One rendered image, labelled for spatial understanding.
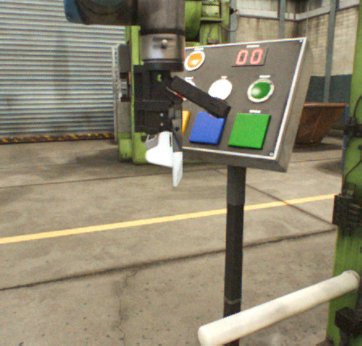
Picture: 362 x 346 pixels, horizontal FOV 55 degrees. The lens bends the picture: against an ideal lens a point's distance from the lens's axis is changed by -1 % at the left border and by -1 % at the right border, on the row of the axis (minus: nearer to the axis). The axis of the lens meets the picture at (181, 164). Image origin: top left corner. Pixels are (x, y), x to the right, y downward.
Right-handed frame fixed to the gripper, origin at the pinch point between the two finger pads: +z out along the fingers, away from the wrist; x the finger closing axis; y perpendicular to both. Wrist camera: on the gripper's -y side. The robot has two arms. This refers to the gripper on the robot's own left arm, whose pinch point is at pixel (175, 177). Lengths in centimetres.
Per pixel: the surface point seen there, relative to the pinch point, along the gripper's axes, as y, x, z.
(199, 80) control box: -8.2, -24.0, -18.0
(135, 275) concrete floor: 12, -133, 93
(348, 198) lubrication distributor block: -43.0, -13.4, 9.7
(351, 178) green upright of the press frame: -44.9, -16.2, 5.4
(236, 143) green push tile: -13.3, -7.7, -4.9
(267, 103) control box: -19.9, -9.0, -12.9
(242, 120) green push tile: -14.9, -9.7, -9.3
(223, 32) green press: -120, -498, -104
